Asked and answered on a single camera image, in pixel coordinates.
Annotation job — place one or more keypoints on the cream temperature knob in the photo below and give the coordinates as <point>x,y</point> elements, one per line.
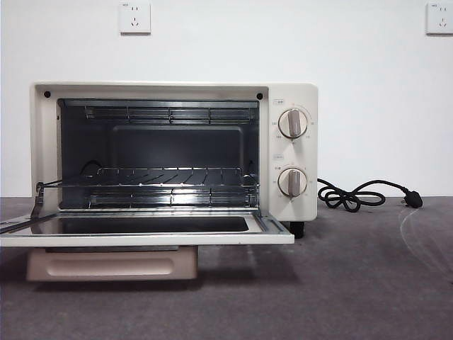
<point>292,124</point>

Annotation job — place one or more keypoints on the metal heating element guard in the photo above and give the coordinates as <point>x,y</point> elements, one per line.
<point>152,200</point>
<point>148,115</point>

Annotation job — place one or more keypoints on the cream Toshiba toaster oven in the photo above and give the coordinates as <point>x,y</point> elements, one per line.
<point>308,156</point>

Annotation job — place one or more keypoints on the white wall socket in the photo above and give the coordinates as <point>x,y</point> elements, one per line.
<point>135,17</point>
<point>440,17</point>

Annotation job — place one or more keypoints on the cream timer knob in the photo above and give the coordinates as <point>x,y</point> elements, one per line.
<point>292,182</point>

